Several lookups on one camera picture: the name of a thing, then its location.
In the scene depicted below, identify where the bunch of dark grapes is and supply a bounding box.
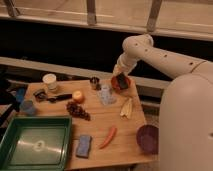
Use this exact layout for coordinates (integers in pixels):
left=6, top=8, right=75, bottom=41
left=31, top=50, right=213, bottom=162
left=66, top=101, right=90, bottom=121

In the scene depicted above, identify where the blue plastic cup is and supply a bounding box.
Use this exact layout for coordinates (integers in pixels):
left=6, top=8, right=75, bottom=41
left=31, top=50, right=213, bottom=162
left=20, top=100, right=36, bottom=116

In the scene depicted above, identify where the blue sponge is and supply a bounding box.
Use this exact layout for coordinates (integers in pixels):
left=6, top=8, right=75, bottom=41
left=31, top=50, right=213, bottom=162
left=76, top=135, right=92, bottom=158

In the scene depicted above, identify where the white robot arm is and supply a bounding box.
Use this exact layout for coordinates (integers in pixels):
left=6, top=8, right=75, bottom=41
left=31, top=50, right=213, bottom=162
left=114, top=34, right=213, bottom=171

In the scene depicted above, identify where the clear plastic container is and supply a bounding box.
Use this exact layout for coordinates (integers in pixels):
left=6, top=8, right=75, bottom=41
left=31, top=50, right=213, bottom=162
left=98, top=84, right=116, bottom=105

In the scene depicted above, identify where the black eraser block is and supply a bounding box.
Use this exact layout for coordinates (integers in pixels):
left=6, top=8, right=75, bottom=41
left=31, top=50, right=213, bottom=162
left=116, top=73, right=129, bottom=90

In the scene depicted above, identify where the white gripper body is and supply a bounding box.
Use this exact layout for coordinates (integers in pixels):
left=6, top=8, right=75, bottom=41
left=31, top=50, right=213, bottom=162
left=116, top=54, right=134, bottom=74

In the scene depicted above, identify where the yellow apple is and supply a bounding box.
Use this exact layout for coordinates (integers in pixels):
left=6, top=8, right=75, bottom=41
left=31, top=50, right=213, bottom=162
left=72, top=90, right=84, bottom=103

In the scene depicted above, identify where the orange carrot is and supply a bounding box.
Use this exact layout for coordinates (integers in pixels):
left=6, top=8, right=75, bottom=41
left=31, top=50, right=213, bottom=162
left=99, top=126, right=117, bottom=149

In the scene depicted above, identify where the green plastic tray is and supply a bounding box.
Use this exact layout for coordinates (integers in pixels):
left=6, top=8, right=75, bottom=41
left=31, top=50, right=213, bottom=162
left=0, top=117, right=72, bottom=171

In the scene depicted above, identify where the yellow banana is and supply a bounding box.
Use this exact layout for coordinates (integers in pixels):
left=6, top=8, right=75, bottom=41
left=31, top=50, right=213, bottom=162
left=120, top=98, right=133, bottom=119

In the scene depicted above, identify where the white paper cup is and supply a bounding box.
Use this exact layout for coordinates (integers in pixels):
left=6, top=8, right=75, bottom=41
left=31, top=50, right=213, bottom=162
left=42, top=74, right=58, bottom=92

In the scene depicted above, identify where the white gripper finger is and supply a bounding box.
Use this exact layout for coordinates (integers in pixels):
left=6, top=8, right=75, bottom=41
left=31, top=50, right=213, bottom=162
left=124, top=71, right=132, bottom=81
left=112, top=64, right=121, bottom=76

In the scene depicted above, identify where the small metal cup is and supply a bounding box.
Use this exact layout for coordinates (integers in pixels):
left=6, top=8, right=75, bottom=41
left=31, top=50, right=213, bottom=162
left=90, top=77, right=100, bottom=90

